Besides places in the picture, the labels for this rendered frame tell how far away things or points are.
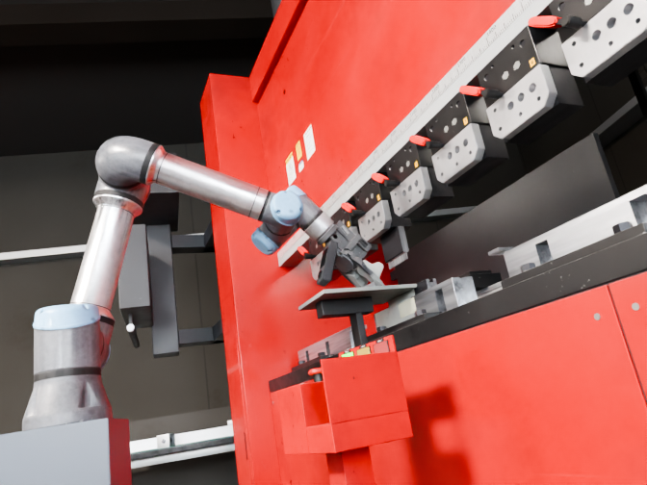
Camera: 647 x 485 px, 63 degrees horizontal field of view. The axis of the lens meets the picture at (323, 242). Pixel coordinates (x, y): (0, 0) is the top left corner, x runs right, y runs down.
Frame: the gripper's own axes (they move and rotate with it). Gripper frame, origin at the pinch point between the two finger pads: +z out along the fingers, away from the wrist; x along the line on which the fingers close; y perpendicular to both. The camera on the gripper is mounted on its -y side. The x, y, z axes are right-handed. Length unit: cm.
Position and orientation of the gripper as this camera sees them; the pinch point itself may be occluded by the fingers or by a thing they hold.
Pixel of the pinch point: (375, 291)
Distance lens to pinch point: 142.1
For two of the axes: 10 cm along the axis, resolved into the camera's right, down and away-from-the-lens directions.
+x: -3.8, 3.4, 8.6
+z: 7.1, 7.0, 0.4
